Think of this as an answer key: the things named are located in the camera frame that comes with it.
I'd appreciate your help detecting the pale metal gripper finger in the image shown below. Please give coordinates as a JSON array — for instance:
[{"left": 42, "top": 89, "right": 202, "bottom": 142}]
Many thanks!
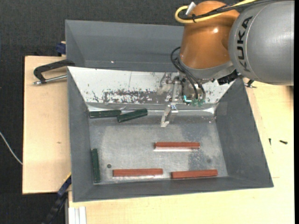
[
  {"left": 167, "top": 105, "right": 179, "bottom": 125},
  {"left": 160, "top": 106, "right": 171, "bottom": 128}
]

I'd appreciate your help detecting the grey metal bin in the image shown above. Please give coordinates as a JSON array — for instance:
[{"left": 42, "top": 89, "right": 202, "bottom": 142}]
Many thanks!
[{"left": 64, "top": 19, "right": 275, "bottom": 203}]

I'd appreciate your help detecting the dark green flat block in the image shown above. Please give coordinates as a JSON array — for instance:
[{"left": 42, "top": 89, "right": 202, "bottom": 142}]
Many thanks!
[
  {"left": 89, "top": 109, "right": 122, "bottom": 119},
  {"left": 91, "top": 148, "right": 102, "bottom": 183},
  {"left": 116, "top": 108, "right": 149, "bottom": 123}
]

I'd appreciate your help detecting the pale wood flat board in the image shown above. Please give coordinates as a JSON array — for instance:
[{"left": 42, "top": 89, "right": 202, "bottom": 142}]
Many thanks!
[{"left": 21, "top": 55, "right": 72, "bottom": 195}]

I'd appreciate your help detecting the red-brown flat block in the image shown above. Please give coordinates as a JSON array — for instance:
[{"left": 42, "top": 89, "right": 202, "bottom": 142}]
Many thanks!
[
  {"left": 153, "top": 141, "right": 201, "bottom": 150},
  {"left": 112, "top": 168, "right": 164, "bottom": 178},
  {"left": 170, "top": 169, "right": 219, "bottom": 180}
]

